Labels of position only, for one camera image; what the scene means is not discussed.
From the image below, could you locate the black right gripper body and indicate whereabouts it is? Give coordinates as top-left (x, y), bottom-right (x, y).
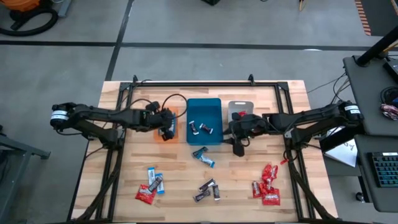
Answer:
top-left (233, 114), bottom-right (268, 139)

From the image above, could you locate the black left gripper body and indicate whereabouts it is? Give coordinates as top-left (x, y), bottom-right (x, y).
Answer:
top-left (141, 111), bottom-right (171, 131)

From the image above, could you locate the candy bag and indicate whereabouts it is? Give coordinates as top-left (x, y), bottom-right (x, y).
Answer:
top-left (379, 103), bottom-right (398, 121)

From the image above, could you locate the orange plastic bin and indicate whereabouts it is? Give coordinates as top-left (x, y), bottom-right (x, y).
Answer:
top-left (154, 106), bottom-right (180, 144)

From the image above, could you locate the grey plastic bin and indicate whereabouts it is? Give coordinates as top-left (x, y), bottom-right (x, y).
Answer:
top-left (228, 100), bottom-right (255, 138)

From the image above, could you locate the blue plastic bin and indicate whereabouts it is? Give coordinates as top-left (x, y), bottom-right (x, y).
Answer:
top-left (185, 98), bottom-right (224, 146)

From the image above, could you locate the white paper sheet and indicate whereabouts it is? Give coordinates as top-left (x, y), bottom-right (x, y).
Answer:
top-left (323, 126), bottom-right (358, 168)

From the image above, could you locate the dark grey desk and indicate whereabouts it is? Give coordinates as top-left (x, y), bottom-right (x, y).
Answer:
top-left (354, 133), bottom-right (398, 213)
top-left (343, 55), bottom-right (398, 138)

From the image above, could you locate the backlit black keyboard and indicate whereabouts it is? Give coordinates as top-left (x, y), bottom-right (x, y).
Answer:
top-left (368, 151), bottom-right (398, 188)

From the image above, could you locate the grey metal cart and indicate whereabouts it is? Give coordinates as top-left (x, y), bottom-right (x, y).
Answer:
top-left (0, 124), bottom-right (52, 223)

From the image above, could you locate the black pole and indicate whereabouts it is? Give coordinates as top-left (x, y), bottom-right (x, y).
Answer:
top-left (356, 26), bottom-right (398, 67)

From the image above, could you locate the orange vacuum cleaner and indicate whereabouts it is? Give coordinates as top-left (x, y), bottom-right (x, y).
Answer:
top-left (9, 0), bottom-right (41, 13)

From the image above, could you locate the black floor mat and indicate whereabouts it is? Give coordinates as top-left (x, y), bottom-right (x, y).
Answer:
top-left (360, 0), bottom-right (398, 37)

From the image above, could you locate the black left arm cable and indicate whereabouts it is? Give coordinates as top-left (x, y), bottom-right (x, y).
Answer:
top-left (119, 93), bottom-right (188, 116)

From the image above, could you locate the black aluminium table frame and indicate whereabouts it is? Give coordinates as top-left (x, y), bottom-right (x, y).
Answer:
top-left (70, 74), bottom-right (336, 224)

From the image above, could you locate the black floor cable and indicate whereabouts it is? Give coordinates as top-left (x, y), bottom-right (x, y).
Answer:
top-left (306, 71), bottom-right (351, 106)

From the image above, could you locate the black vacuum hose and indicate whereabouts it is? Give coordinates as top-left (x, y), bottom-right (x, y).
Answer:
top-left (0, 7), bottom-right (59, 37)

